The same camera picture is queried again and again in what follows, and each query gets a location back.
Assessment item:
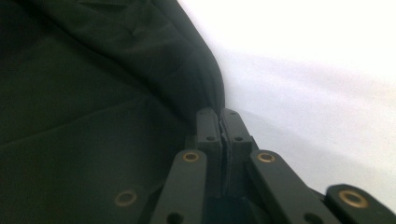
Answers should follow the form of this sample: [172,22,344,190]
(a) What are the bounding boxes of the black pants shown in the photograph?
[0,0,226,224]

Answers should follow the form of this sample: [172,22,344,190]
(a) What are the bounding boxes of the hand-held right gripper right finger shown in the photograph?
[220,107,254,200]

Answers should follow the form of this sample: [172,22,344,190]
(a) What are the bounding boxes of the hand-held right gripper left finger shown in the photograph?
[195,107,224,200]

